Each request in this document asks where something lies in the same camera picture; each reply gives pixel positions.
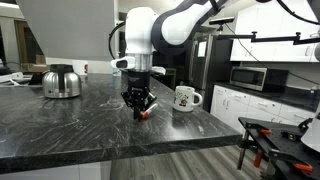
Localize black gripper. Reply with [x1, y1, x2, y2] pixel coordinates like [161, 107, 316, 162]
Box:
[121, 71, 156, 120]

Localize red and white marker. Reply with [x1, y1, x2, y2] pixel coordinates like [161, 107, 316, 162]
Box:
[142, 103, 158, 119]

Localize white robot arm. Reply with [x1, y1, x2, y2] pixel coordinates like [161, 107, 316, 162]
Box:
[111, 0, 234, 120]

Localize white ceramic mug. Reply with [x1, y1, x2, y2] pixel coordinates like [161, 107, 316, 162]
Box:
[173, 86, 203, 112]

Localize clear water bottle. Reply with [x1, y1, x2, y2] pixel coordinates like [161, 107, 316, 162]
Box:
[112, 68, 121, 77]

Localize stainless steel coffee carafe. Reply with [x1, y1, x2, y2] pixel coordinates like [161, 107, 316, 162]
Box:
[42, 64, 82, 99]

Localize stainless steel microwave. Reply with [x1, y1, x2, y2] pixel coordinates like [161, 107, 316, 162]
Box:
[229, 67, 289, 92]

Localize white power strip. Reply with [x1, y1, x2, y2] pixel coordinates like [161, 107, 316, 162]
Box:
[0, 72, 23, 83]

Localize black robot mounting stand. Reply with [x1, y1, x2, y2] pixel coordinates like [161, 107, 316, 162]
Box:
[237, 115, 320, 180]

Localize white kitchen cabinets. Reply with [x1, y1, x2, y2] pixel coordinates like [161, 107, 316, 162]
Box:
[211, 2, 316, 131]

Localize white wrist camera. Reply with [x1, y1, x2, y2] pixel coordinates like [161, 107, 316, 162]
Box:
[111, 56, 136, 69]

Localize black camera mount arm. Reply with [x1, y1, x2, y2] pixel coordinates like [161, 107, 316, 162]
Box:
[209, 16, 320, 46]

